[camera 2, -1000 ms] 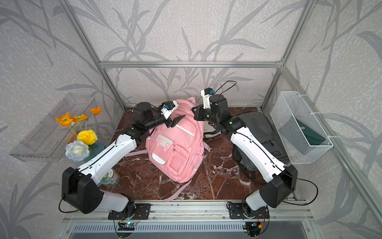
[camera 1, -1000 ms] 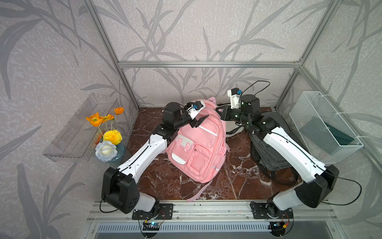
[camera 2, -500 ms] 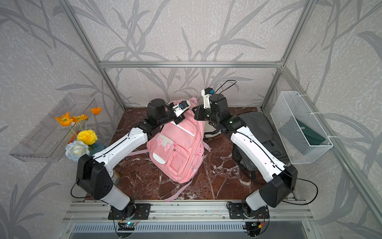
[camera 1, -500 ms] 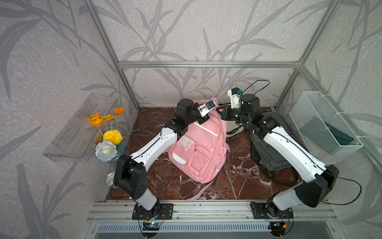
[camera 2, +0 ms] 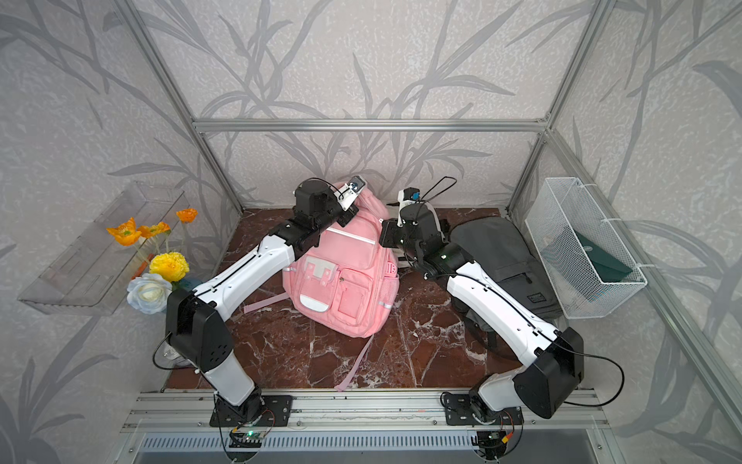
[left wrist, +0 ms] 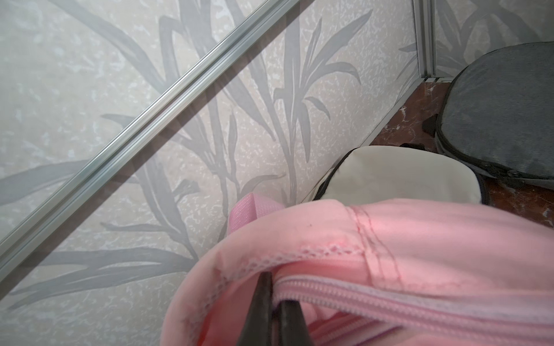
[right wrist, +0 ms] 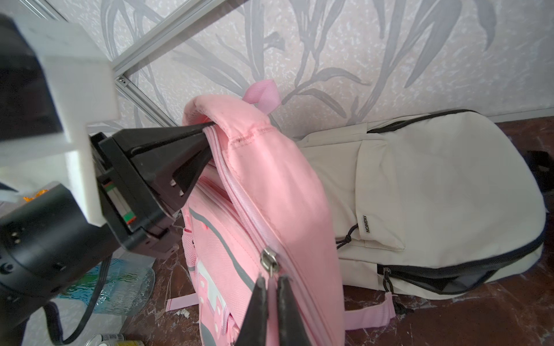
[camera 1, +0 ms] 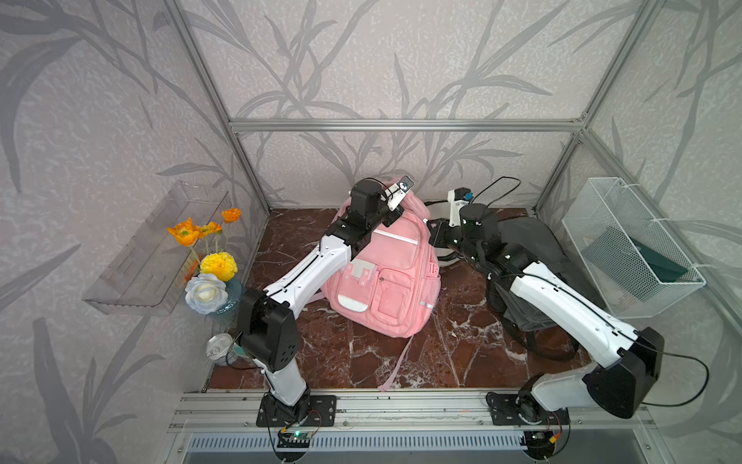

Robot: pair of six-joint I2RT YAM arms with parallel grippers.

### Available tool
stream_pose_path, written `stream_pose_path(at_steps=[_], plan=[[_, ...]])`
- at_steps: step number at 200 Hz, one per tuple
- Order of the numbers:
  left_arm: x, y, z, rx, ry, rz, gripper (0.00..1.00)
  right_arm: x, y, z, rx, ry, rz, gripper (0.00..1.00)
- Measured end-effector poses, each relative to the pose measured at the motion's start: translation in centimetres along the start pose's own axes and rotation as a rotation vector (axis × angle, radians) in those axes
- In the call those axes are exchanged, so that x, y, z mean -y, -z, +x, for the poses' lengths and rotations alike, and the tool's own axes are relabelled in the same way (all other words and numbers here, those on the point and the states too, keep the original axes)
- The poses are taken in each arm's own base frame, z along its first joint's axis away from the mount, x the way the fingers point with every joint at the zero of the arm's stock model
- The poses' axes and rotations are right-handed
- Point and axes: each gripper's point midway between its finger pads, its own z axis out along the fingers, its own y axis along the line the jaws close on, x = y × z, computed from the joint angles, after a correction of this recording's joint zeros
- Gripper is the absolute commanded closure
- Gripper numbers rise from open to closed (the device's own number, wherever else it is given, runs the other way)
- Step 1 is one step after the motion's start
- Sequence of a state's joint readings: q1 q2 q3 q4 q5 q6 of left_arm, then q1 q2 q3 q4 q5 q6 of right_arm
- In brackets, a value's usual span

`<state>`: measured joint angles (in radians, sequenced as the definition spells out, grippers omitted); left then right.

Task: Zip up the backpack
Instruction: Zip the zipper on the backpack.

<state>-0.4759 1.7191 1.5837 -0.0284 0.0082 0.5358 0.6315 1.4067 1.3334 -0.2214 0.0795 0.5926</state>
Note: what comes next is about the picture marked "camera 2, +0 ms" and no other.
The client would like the pink backpack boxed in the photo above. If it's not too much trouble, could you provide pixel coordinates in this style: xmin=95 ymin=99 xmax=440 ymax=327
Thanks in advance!
xmin=243 ymin=189 xmax=399 ymax=392

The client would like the grey fabric backpack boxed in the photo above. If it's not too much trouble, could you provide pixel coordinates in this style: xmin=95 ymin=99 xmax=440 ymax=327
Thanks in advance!
xmin=449 ymin=217 xmax=562 ymax=322

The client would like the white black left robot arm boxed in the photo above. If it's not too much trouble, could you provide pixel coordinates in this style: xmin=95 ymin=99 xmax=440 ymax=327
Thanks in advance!
xmin=164 ymin=176 xmax=366 ymax=410

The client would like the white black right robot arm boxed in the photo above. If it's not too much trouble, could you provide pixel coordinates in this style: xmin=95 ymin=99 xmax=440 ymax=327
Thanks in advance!
xmin=380 ymin=200 xmax=585 ymax=423

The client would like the small orange artificial flower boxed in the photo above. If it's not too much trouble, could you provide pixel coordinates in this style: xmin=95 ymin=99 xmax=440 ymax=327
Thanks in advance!
xmin=176 ymin=208 xmax=198 ymax=223

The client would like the teal glass vase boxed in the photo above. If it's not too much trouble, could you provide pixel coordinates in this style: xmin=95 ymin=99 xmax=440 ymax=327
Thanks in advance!
xmin=172 ymin=276 xmax=202 ymax=292

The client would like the yellow artificial flower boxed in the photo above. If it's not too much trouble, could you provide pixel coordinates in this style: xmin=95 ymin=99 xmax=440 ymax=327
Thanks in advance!
xmin=149 ymin=251 xmax=191 ymax=282

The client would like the white artificial rose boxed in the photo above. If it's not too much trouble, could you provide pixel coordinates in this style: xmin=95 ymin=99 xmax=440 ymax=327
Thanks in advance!
xmin=127 ymin=274 xmax=173 ymax=314

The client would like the orange artificial poppy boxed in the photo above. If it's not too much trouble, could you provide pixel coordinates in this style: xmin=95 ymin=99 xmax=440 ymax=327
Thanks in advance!
xmin=106 ymin=218 xmax=142 ymax=247

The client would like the green book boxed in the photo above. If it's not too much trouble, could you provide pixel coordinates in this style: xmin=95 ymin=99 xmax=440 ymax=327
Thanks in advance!
xmin=541 ymin=226 xmax=632 ymax=301

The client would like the silver tin can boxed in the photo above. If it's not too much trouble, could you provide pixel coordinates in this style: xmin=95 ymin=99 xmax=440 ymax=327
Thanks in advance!
xmin=157 ymin=341 xmax=191 ymax=368

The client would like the right controller circuit board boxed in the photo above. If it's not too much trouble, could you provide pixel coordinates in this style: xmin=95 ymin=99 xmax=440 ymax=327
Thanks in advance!
xmin=473 ymin=430 xmax=512 ymax=461

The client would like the controller circuit board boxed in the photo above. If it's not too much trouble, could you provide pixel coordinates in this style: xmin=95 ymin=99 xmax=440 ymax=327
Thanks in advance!
xmin=473 ymin=430 xmax=512 ymax=461
xmin=228 ymin=427 xmax=272 ymax=449

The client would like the clear plastic shelf tray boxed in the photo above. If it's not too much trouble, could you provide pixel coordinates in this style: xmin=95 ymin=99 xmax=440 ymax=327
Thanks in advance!
xmin=19 ymin=182 xmax=189 ymax=316

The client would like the left controller circuit board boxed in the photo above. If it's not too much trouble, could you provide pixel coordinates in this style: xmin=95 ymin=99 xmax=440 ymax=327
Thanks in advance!
xmin=228 ymin=427 xmax=272 ymax=449

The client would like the white wire mesh basket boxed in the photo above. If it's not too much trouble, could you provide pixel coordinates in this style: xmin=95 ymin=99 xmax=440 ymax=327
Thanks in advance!
xmin=526 ymin=177 xmax=647 ymax=319

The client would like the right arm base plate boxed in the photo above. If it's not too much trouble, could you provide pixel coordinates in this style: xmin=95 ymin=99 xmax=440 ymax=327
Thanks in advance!
xmin=439 ymin=392 xmax=524 ymax=427

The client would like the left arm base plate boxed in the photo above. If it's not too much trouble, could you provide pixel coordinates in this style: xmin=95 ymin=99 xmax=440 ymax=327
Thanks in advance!
xmin=210 ymin=394 xmax=294 ymax=428

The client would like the aluminium mounting rail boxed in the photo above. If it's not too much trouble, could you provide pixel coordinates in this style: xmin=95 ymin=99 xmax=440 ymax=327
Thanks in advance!
xmin=122 ymin=389 xmax=609 ymax=433

